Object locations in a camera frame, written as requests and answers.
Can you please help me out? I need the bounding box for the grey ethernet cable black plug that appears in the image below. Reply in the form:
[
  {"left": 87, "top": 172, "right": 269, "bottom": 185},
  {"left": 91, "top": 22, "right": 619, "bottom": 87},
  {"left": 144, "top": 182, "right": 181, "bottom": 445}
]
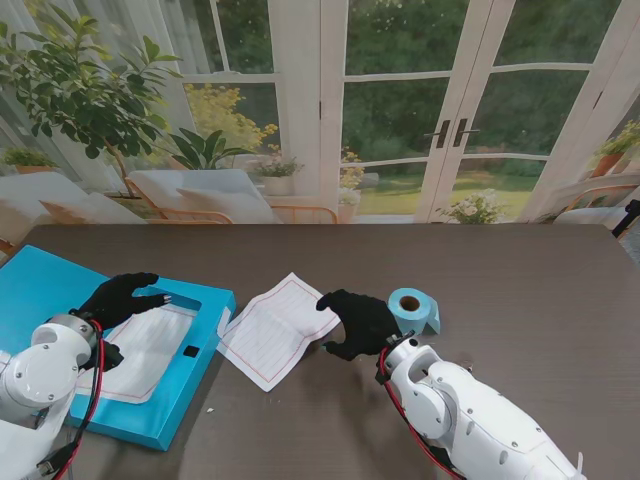
[{"left": 36, "top": 441, "right": 82, "bottom": 477}]

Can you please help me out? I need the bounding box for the blue plastic file box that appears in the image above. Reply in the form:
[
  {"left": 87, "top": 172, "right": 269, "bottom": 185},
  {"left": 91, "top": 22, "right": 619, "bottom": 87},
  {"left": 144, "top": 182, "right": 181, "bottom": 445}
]
[{"left": 0, "top": 244, "right": 237, "bottom": 453}]

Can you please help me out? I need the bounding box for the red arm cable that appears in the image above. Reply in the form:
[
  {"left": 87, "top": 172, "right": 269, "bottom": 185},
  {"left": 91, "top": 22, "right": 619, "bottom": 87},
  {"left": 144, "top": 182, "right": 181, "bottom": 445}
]
[
  {"left": 54, "top": 321, "right": 107, "bottom": 480},
  {"left": 377, "top": 346, "right": 467, "bottom": 480}
]

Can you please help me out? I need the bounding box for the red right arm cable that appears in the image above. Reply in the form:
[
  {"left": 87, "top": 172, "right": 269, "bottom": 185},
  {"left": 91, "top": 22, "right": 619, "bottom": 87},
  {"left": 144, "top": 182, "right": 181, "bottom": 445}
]
[{"left": 377, "top": 346, "right": 467, "bottom": 480}]

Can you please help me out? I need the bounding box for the light blue label roll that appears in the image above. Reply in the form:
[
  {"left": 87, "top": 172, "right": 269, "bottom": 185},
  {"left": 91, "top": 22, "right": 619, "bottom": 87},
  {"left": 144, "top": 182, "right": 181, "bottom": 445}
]
[{"left": 387, "top": 287, "right": 443, "bottom": 338}]

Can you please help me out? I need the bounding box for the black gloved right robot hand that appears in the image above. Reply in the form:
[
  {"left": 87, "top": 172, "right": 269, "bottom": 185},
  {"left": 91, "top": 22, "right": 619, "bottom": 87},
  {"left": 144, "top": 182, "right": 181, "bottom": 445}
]
[{"left": 315, "top": 288, "right": 404, "bottom": 362}]

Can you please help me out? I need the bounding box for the black stand at table edge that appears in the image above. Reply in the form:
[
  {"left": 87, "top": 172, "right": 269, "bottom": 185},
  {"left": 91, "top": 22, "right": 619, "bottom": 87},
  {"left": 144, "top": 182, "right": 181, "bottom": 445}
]
[{"left": 612, "top": 199, "right": 640, "bottom": 239}]

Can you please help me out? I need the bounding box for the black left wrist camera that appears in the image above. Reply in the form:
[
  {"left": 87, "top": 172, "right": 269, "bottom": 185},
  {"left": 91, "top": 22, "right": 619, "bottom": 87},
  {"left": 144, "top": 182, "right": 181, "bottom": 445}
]
[{"left": 97, "top": 342, "right": 126, "bottom": 374}]

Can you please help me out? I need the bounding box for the red left arm cable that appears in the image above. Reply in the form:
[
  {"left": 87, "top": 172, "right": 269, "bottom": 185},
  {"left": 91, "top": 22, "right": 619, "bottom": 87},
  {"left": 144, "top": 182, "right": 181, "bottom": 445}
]
[{"left": 54, "top": 321, "right": 107, "bottom": 480}]

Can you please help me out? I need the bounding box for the red lined paper sheet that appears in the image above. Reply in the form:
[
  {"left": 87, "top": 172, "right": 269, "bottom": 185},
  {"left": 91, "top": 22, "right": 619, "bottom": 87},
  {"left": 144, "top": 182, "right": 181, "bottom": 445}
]
[
  {"left": 76, "top": 305, "right": 198, "bottom": 406},
  {"left": 215, "top": 272, "right": 343, "bottom": 393}
]

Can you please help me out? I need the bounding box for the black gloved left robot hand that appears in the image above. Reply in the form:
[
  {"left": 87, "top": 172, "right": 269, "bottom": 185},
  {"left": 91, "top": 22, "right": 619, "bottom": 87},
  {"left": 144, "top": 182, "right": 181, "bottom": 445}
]
[{"left": 68, "top": 272, "right": 174, "bottom": 338}]

